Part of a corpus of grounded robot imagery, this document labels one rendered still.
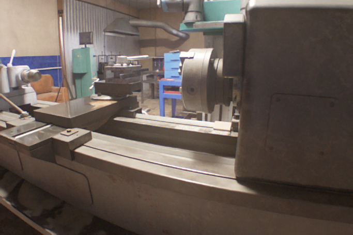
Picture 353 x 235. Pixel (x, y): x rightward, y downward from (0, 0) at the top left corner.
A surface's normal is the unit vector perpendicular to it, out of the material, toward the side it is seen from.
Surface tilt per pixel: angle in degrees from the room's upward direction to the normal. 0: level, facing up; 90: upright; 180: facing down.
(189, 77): 78
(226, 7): 90
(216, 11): 90
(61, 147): 90
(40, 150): 90
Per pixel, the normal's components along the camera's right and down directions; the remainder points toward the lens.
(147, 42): -0.36, 0.22
